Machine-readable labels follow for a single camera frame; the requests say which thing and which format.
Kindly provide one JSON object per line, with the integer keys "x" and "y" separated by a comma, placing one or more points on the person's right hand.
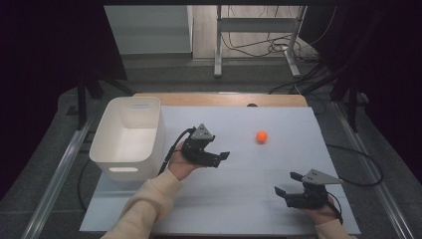
{"x": 320, "y": 214}

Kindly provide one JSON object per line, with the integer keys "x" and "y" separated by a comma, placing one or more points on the black stand with legs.
{"x": 351, "y": 99}

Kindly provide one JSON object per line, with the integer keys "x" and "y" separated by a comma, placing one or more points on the person's left hand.
{"x": 182, "y": 166}

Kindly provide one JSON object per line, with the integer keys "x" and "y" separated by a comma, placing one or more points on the dark round table grommet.
{"x": 252, "y": 105}

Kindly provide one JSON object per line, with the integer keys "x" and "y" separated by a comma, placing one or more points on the white metal stand frame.
{"x": 255, "y": 25}

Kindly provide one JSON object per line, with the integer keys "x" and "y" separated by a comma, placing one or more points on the orange ball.
{"x": 261, "y": 136}

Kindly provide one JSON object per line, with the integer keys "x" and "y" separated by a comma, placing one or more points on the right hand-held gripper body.
{"x": 307, "y": 198}

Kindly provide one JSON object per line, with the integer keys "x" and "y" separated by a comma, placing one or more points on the white cabinet panel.
{"x": 149, "y": 30}

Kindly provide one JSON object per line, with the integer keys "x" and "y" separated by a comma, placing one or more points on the white table mat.
{"x": 232, "y": 186}

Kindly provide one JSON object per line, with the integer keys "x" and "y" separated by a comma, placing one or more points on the white plastic bin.
{"x": 127, "y": 146}

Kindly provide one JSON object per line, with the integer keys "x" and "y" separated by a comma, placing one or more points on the aluminium floor rail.
{"x": 56, "y": 186}
{"x": 375, "y": 186}

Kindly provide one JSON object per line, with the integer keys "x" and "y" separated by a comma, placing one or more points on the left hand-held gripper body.
{"x": 199, "y": 152}

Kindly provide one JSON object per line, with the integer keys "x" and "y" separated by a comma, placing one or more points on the wooden table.
{"x": 215, "y": 99}

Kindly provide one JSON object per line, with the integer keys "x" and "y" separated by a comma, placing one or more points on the black tripod stand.
{"x": 81, "y": 99}

